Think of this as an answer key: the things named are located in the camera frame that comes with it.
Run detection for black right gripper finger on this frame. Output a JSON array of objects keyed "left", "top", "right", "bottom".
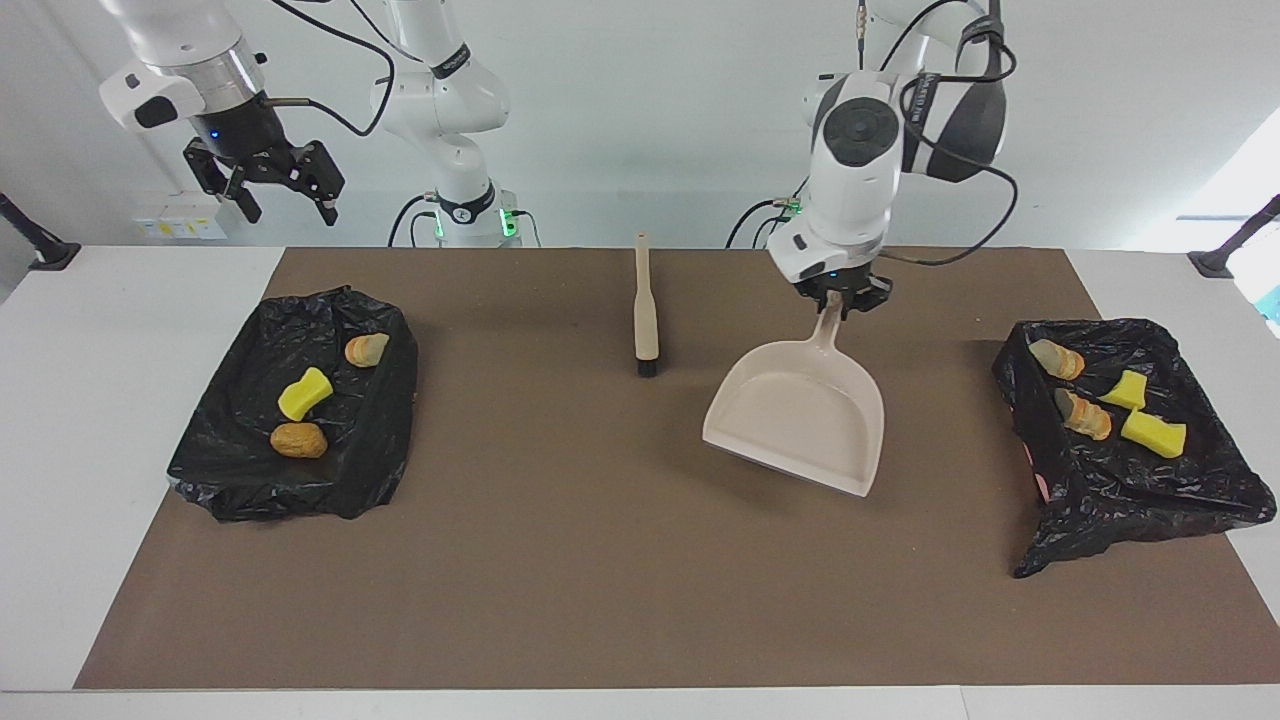
[
  {"left": 183, "top": 139, "right": 264, "bottom": 226},
  {"left": 289, "top": 140, "right": 347, "bottom": 228}
]

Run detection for beige plastic dustpan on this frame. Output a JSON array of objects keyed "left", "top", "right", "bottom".
[{"left": 702, "top": 290, "right": 886, "bottom": 498}]

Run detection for beige brush black bristles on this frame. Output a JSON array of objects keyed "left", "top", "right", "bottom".
[{"left": 634, "top": 233, "right": 662, "bottom": 378}]

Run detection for orange striped toy croissant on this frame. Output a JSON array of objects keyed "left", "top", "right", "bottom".
[{"left": 1030, "top": 338, "right": 1086, "bottom": 382}]

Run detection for pale yellow chip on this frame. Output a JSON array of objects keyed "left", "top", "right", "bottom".
[{"left": 1054, "top": 388, "right": 1113, "bottom": 442}]

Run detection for brown toy potato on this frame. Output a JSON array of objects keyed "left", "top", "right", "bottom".
[{"left": 270, "top": 421, "right": 329, "bottom": 459}]

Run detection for black bag lined bin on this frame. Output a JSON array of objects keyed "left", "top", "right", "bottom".
[{"left": 166, "top": 285, "right": 420, "bottom": 523}]

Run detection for black bag over pink bin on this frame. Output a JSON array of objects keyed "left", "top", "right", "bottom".
[{"left": 992, "top": 318, "right": 1278, "bottom": 580}]

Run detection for brown table mat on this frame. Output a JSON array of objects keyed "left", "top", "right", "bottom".
[{"left": 73, "top": 247, "right": 1280, "bottom": 691}]

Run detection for white wall socket box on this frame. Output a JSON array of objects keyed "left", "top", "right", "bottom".
[{"left": 133, "top": 192, "right": 229, "bottom": 241}]

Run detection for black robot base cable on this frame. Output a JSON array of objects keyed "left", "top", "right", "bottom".
[
  {"left": 725, "top": 175, "right": 813, "bottom": 249},
  {"left": 388, "top": 193, "right": 433, "bottom": 249}
]

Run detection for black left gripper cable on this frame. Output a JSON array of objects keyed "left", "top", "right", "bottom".
[{"left": 855, "top": 0, "right": 1022, "bottom": 268}]

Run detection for black camera stand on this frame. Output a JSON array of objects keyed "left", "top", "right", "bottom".
[
  {"left": 1188, "top": 195, "right": 1280, "bottom": 279},
  {"left": 0, "top": 190, "right": 81, "bottom": 273}
]

